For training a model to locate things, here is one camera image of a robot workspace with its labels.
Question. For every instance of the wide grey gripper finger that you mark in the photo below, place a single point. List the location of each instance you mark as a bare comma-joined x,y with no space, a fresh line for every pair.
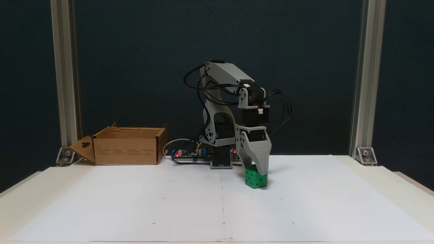
259,154

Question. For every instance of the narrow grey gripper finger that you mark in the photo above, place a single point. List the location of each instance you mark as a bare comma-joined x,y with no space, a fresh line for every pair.
242,150

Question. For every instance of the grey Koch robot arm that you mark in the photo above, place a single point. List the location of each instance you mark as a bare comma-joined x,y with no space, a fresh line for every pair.
223,73

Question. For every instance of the brown cardboard box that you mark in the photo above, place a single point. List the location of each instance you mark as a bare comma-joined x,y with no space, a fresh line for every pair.
125,150

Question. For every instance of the circuit board with red LED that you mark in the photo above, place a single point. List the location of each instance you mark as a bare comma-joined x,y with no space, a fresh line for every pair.
190,154

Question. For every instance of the aluminium profile post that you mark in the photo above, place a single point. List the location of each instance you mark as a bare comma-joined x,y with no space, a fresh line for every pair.
66,67
368,67

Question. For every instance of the metal corner bracket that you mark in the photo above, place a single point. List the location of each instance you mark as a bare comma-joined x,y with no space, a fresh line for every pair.
367,156
66,156

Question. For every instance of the green die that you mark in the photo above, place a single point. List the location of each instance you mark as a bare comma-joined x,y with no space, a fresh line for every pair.
252,179

